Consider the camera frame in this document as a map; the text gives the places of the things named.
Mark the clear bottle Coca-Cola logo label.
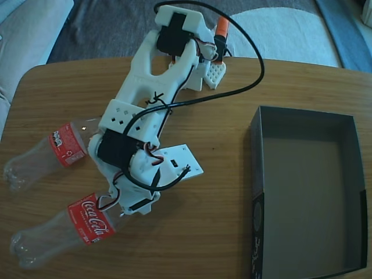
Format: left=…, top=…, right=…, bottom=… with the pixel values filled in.
left=9, top=191, right=128, bottom=268

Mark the clear bottle red label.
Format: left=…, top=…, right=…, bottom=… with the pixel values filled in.
left=2, top=116, right=105, bottom=191

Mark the grey cardboard box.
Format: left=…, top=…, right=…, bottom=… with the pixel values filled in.
left=249, top=106, right=366, bottom=279

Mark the dark grey rug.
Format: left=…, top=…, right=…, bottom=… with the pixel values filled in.
left=46, top=0, right=323, bottom=65

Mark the white sofa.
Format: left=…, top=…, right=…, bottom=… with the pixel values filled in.
left=0, top=0, right=75, bottom=143

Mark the orange and black clamp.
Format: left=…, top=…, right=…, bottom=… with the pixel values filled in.
left=213, top=16, right=230, bottom=63

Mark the white cloth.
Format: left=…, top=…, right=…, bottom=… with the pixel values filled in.
left=228, top=7, right=341, bottom=68

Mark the grey-blue fabric strip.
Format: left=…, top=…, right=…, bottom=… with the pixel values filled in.
left=315, top=0, right=372, bottom=73

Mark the pale cushion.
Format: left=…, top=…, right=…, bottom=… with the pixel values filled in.
left=360, top=0, right=372, bottom=28

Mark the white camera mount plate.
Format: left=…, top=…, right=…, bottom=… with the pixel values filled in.
left=151, top=143, right=205, bottom=188

